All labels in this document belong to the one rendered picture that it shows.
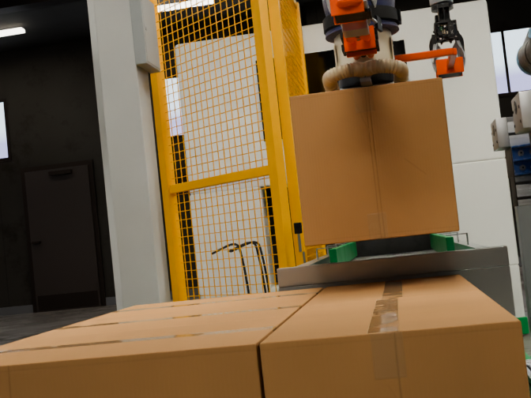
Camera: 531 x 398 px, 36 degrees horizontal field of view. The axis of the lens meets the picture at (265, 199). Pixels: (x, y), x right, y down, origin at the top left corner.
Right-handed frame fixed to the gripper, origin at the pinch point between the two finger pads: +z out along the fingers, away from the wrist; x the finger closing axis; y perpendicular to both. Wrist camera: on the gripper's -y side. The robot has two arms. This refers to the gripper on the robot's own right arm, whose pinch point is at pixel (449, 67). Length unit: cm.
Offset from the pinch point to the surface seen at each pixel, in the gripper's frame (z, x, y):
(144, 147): 6, -121, -46
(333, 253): 58, -50, -53
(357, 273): 62, -36, 21
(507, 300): 75, 7, 21
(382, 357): 68, -25, 148
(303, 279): 62, -53, 22
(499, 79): -124, 124, -880
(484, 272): 66, 1, 21
